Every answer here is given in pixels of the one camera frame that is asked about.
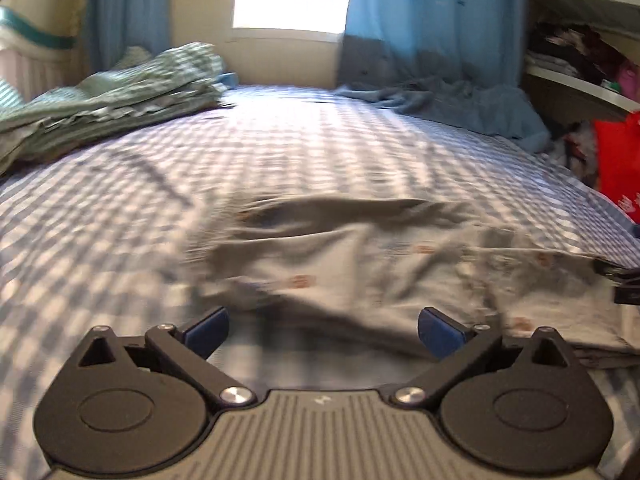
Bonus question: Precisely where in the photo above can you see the white cloth with teal band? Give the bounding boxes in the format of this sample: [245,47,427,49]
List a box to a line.
[0,6,77,52]

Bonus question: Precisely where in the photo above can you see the blue checkered bed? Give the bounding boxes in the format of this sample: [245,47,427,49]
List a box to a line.
[0,82,640,480]

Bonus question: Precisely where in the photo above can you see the blue curtain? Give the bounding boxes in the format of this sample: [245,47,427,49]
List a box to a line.
[336,0,551,153]
[85,0,173,73]

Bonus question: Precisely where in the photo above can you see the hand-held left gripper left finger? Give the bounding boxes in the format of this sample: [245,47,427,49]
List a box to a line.
[75,307,257,407]

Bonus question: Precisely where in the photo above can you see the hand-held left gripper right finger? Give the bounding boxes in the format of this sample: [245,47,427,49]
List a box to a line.
[391,306,576,407]

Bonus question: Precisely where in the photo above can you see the green checkered blanket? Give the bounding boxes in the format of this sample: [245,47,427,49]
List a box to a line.
[0,42,228,176]

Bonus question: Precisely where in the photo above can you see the red bag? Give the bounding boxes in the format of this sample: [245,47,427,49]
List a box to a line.
[595,112,640,223]

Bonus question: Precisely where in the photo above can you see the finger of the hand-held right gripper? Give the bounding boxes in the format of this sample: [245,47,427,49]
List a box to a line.
[594,259,640,306]

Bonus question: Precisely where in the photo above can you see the pile of dark clothes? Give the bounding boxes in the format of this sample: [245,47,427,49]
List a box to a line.
[525,22,626,78]

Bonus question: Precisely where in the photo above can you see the white shelf unit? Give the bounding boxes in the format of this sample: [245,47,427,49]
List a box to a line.
[520,0,640,116]

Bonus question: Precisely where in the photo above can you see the grey printed pants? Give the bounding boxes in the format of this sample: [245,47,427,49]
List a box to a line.
[185,195,636,371]

